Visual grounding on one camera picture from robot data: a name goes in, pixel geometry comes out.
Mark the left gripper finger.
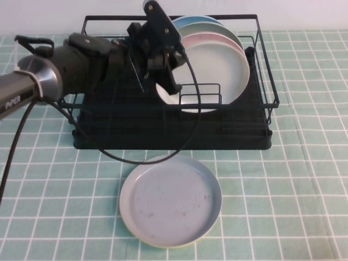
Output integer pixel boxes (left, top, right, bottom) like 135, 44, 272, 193
147, 54, 164, 72
161, 53, 182, 96

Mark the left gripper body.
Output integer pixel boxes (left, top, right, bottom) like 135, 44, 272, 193
126, 22, 165, 72

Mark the white plate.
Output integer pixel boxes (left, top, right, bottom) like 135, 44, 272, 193
155, 43, 251, 114

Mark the blue plate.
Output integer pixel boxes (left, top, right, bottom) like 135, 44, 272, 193
171, 15, 226, 31

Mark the pink plate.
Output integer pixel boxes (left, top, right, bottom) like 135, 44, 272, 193
181, 33, 248, 72

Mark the grey-green plate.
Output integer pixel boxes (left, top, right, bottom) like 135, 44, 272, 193
178, 22, 244, 52

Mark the grey plate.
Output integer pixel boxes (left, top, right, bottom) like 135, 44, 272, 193
119, 154, 223, 243

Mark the black plastic drip tray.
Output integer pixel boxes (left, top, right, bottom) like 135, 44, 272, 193
71, 46, 274, 151

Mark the white zip tie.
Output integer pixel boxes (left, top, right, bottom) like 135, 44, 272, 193
16, 69, 46, 102

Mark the green checkered tablecloth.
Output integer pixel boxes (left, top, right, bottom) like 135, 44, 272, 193
0, 28, 348, 261

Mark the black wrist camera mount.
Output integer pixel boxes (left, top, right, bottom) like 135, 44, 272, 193
142, 0, 182, 51

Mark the long black camera cable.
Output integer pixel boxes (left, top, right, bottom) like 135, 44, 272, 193
0, 45, 202, 207

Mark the short black looped cable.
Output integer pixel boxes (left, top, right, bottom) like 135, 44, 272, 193
14, 34, 54, 57

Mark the black wire dish rack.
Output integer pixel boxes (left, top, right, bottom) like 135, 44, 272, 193
58, 14, 278, 128

